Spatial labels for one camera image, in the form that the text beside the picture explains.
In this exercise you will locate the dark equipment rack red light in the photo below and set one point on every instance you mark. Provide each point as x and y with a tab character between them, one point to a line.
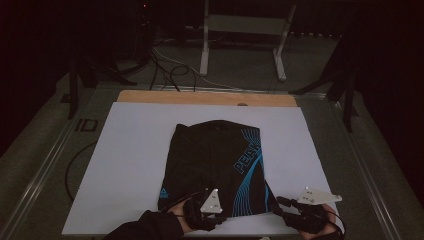
144	26

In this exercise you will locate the person's left hand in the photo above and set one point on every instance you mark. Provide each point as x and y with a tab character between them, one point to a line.
178	211

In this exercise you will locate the wooden table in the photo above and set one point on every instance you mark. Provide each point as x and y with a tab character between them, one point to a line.
200	98

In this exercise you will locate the black stand with angled legs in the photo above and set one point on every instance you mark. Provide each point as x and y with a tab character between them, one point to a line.
73	93
348	106

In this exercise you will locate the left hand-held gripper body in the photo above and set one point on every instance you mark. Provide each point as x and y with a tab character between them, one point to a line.
210	204

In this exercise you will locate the white metal stand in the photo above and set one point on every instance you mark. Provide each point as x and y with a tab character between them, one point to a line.
245	25

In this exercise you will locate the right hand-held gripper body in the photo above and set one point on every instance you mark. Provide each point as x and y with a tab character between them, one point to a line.
318	196

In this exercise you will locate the black shorts with blue print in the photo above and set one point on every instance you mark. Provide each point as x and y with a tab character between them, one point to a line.
206	156

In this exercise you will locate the white table cover sheet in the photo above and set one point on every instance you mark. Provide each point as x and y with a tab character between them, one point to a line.
133	150

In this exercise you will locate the aluminium floor rail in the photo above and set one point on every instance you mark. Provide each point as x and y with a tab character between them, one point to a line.
43	170
366	173

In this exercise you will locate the person's right hand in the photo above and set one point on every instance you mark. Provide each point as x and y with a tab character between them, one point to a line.
330	221

